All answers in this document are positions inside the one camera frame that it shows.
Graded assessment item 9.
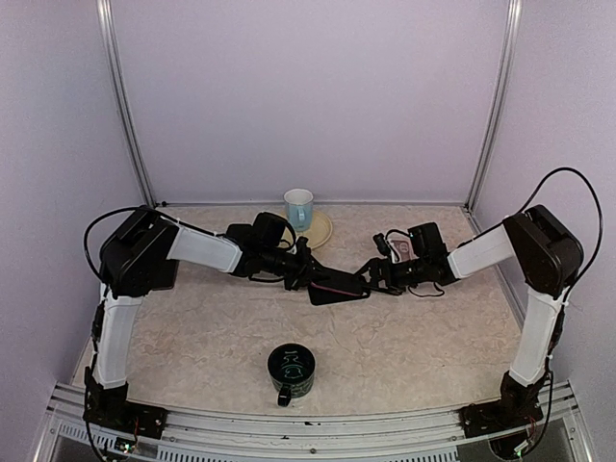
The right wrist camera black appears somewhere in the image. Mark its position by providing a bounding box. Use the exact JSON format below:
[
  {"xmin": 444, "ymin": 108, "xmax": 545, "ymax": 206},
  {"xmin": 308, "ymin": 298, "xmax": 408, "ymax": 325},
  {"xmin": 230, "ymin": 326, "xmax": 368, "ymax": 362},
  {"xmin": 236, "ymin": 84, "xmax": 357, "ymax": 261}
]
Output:
[{"xmin": 372, "ymin": 233, "xmax": 396, "ymax": 261}]

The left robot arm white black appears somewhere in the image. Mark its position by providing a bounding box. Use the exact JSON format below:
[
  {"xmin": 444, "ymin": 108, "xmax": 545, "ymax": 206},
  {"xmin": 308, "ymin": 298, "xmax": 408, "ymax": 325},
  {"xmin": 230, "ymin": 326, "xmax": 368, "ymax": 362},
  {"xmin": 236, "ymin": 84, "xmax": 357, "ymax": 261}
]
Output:
[{"xmin": 84, "ymin": 206, "xmax": 339, "ymax": 431}]

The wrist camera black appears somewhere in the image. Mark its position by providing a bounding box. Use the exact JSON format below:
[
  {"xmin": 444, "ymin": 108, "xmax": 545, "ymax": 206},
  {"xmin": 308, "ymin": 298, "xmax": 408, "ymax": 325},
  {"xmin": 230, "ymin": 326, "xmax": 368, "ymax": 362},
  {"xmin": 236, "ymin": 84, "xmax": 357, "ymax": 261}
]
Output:
[
  {"xmin": 293, "ymin": 237, "xmax": 311, "ymax": 260},
  {"xmin": 372, "ymin": 233, "xmax": 396, "ymax": 261}
]

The pink phone case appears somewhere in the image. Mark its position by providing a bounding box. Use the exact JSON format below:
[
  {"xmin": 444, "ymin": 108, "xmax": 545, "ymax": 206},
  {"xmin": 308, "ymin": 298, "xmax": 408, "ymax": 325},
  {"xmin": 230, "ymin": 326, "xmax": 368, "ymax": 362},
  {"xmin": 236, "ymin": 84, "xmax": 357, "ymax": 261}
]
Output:
[{"xmin": 387, "ymin": 236, "xmax": 414, "ymax": 263}]

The light blue mug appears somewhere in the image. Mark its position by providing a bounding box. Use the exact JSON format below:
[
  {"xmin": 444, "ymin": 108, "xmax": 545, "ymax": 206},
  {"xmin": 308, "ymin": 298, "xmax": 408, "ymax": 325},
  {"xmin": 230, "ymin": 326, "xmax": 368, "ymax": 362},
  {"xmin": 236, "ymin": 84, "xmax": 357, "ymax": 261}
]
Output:
[{"xmin": 283, "ymin": 189, "xmax": 314, "ymax": 232}]

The black smartphone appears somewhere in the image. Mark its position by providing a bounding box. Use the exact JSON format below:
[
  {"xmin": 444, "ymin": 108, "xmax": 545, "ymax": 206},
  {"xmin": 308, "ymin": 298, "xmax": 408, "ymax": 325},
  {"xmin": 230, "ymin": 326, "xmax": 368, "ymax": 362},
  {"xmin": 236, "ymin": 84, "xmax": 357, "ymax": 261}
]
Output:
[{"xmin": 333, "ymin": 270, "xmax": 363, "ymax": 294}]

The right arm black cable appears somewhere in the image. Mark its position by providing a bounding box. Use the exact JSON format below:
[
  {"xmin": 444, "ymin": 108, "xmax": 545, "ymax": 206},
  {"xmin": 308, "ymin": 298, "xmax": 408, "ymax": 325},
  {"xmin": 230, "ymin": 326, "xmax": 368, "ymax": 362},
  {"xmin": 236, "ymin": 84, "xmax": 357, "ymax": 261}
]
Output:
[{"xmin": 519, "ymin": 167, "xmax": 604, "ymax": 290}]

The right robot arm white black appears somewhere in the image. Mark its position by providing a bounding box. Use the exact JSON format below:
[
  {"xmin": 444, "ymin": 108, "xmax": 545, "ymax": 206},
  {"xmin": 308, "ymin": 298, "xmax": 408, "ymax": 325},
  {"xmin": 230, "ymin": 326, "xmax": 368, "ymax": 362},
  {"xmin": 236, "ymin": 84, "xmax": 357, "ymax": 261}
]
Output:
[{"xmin": 355, "ymin": 205, "xmax": 583, "ymax": 434}]

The right aluminium corner post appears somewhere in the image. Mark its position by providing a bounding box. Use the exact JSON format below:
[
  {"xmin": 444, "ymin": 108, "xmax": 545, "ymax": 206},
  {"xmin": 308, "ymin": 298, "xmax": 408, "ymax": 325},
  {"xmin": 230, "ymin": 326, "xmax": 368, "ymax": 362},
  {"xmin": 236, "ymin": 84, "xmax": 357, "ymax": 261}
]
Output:
[{"xmin": 465, "ymin": 0, "xmax": 523, "ymax": 215}]

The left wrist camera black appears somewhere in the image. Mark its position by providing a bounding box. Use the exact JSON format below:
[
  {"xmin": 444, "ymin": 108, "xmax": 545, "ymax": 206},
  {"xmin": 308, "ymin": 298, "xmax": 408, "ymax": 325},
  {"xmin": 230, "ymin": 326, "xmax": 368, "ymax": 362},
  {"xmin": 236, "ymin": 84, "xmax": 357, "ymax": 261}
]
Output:
[{"xmin": 293, "ymin": 237, "xmax": 311, "ymax": 260}]

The beige plate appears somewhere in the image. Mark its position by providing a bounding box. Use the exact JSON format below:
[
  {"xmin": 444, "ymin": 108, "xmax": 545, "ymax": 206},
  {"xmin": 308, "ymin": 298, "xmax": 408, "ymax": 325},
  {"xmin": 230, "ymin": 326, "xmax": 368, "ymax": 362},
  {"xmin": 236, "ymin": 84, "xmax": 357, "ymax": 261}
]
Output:
[{"xmin": 295, "ymin": 211, "xmax": 333, "ymax": 249}]

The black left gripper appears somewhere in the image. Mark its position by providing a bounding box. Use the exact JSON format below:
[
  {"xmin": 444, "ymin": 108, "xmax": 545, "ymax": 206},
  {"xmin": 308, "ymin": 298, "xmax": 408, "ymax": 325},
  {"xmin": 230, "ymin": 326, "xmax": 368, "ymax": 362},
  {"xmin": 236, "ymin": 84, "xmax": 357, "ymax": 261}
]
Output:
[{"xmin": 264, "ymin": 243, "xmax": 333, "ymax": 291}]

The black mug with green print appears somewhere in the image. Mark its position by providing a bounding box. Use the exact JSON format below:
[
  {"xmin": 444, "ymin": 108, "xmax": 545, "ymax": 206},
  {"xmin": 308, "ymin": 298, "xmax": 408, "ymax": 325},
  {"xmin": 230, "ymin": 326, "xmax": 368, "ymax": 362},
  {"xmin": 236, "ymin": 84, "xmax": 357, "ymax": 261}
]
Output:
[{"xmin": 267, "ymin": 343, "xmax": 316, "ymax": 407}]

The purple-edged smartphone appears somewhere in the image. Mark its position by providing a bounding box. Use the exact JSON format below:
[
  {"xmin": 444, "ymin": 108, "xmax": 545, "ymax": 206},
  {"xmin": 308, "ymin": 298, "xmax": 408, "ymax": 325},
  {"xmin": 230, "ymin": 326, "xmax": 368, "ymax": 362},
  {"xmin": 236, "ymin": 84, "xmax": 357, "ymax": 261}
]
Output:
[{"xmin": 152, "ymin": 267, "xmax": 177, "ymax": 291}]

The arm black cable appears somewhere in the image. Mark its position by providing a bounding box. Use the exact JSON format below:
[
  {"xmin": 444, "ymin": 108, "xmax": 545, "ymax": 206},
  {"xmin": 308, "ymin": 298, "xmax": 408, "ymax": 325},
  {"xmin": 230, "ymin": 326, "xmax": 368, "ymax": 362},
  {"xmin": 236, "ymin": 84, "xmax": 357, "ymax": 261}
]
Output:
[
  {"xmin": 519, "ymin": 167, "xmax": 604, "ymax": 290},
  {"xmin": 83, "ymin": 206, "xmax": 145, "ymax": 285}
]

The aluminium front rail frame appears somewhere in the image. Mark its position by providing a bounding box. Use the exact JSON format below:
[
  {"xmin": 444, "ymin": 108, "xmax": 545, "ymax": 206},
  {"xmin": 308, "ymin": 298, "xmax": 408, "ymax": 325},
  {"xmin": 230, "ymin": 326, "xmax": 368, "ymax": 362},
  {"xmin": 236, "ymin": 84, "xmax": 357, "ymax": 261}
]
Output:
[{"xmin": 30, "ymin": 382, "xmax": 598, "ymax": 461}]

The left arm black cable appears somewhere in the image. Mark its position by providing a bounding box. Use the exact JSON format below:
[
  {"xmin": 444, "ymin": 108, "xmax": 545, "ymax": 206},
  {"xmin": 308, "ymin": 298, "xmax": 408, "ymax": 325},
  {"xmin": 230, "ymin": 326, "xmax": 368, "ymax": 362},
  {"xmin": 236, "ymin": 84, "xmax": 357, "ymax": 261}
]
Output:
[{"xmin": 83, "ymin": 206, "xmax": 145, "ymax": 285}]

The aluminium corner post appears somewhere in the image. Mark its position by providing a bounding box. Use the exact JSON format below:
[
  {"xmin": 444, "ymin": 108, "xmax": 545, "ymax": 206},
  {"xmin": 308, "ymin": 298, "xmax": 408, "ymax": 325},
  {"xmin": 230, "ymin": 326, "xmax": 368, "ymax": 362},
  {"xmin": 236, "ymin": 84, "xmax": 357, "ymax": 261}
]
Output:
[
  {"xmin": 465, "ymin": 0, "xmax": 523, "ymax": 215},
  {"xmin": 96, "ymin": 0, "xmax": 157, "ymax": 206}
]

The left aluminium corner post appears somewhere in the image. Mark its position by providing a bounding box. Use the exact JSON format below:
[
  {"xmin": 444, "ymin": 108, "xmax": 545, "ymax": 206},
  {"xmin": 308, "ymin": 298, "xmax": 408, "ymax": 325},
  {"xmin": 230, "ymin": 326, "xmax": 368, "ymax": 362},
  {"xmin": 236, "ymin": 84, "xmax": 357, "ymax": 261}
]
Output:
[{"xmin": 96, "ymin": 0, "xmax": 157, "ymax": 206}]

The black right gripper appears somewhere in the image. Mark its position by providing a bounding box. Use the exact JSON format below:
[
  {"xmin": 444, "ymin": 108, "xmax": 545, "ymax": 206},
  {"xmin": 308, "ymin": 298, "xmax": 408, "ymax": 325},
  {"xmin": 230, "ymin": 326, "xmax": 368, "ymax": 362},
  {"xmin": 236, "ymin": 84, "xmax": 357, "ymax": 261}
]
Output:
[{"xmin": 350, "ymin": 255, "xmax": 429, "ymax": 295}]

